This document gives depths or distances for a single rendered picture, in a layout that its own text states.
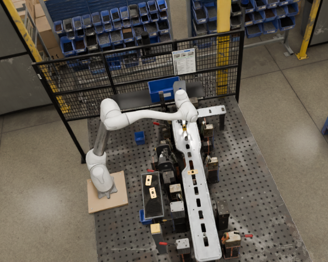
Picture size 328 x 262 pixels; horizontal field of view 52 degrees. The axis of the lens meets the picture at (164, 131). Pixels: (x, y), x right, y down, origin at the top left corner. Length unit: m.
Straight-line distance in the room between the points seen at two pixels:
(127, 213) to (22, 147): 2.22
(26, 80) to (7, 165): 1.11
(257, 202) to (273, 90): 2.17
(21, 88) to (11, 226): 1.73
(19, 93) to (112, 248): 2.64
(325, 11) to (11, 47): 3.92
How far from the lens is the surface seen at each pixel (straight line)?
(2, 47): 4.33
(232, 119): 3.49
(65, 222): 3.96
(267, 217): 2.95
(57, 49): 5.37
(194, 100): 3.17
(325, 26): 5.23
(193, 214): 2.60
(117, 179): 3.17
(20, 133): 4.97
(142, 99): 3.29
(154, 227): 2.41
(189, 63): 3.22
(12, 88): 4.73
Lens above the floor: 3.37
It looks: 51 degrees down
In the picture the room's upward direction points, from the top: 10 degrees counter-clockwise
